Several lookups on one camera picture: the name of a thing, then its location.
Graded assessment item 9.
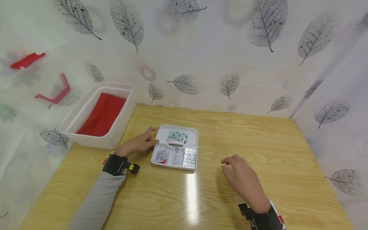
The person's left hand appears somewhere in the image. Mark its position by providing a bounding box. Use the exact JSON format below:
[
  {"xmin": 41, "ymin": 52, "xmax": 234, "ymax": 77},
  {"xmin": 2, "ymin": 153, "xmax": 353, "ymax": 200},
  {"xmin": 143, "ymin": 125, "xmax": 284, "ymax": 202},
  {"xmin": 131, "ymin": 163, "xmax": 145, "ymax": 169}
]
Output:
[{"xmin": 114, "ymin": 126, "xmax": 160, "ymax": 158}]

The person's right hand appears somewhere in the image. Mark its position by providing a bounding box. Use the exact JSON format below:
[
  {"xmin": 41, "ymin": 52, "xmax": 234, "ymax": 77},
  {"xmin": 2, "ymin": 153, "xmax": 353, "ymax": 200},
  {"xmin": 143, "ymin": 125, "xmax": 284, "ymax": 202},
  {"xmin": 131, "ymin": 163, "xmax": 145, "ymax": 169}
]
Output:
[{"xmin": 220, "ymin": 154, "xmax": 271, "ymax": 214}]

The white compartment tray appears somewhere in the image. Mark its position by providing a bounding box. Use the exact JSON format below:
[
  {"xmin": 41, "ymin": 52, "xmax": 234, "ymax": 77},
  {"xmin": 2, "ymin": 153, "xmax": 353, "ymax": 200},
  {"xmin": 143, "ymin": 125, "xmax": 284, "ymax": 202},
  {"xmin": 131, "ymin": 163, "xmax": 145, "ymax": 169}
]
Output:
[{"xmin": 150, "ymin": 125, "xmax": 199, "ymax": 170}]

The person's left forearm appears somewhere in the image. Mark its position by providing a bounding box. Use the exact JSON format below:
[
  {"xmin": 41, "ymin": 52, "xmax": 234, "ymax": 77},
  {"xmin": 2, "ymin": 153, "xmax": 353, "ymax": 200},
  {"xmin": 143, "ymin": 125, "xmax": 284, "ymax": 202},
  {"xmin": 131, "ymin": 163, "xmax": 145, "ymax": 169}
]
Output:
[{"xmin": 67, "ymin": 171, "xmax": 127, "ymax": 230}]

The small packet with red label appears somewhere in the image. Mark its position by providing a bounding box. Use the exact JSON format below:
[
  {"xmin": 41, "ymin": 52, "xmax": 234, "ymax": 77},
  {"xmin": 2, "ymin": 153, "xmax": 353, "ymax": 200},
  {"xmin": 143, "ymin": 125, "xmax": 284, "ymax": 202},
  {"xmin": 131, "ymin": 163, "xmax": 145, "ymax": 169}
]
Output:
[{"xmin": 154, "ymin": 149, "xmax": 168, "ymax": 164}]

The green capsule blister pack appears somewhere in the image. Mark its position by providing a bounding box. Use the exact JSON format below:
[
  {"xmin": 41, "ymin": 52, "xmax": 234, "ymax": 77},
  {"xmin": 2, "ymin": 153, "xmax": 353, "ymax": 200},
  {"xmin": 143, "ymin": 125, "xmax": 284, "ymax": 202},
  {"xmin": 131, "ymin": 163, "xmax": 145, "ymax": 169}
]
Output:
[{"xmin": 166, "ymin": 130, "xmax": 190, "ymax": 145}]

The white flat medicine box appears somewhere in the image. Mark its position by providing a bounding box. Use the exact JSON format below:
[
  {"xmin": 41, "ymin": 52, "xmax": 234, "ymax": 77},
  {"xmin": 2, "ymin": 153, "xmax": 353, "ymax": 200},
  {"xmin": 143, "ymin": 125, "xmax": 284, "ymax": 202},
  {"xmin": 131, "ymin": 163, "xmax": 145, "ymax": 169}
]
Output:
[{"xmin": 171, "ymin": 145, "xmax": 184, "ymax": 166}]

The white pill blister pack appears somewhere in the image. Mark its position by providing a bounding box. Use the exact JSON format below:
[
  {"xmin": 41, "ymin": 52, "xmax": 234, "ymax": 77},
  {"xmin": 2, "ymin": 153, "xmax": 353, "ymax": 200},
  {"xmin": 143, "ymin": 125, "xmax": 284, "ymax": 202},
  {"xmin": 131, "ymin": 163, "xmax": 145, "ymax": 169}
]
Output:
[{"xmin": 182, "ymin": 147, "xmax": 197, "ymax": 168}]

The white plastic storage box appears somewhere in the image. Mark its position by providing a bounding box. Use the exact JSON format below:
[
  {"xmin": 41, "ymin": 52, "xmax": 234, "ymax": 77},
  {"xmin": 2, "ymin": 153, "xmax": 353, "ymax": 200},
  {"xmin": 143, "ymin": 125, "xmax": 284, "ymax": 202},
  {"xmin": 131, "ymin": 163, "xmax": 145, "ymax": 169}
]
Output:
[{"xmin": 58, "ymin": 82, "xmax": 136, "ymax": 150}]

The black wrist band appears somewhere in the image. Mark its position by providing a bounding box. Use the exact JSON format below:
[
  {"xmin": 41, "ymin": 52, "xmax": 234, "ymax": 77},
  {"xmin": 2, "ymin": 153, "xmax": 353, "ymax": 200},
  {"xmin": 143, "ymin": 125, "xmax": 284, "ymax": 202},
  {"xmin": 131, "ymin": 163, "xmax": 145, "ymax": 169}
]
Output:
[
  {"xmin": 238, "ymin": 199, "xmax": 287, "ymax": 230},
  {"xmin": 102, "ymin": 154, "xmax": 141, "ymax": 176}
]

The red folded cloth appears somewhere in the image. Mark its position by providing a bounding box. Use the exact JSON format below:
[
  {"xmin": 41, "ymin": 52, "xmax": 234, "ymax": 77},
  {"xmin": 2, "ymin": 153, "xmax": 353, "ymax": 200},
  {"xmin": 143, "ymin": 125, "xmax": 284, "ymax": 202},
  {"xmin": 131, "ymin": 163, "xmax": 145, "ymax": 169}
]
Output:
[{"xmin": 76, "ymin": 92, "xmax": 127, "ymax": 137}]

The clear lid with red latches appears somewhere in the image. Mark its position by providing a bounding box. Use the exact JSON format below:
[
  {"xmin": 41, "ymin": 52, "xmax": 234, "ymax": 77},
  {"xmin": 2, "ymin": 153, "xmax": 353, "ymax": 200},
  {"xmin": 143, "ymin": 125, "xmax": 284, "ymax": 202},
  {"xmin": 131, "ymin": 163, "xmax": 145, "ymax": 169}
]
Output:
[{"xmin": 0, "ymin": 42, "xmax": 89, "ymax": 128}]

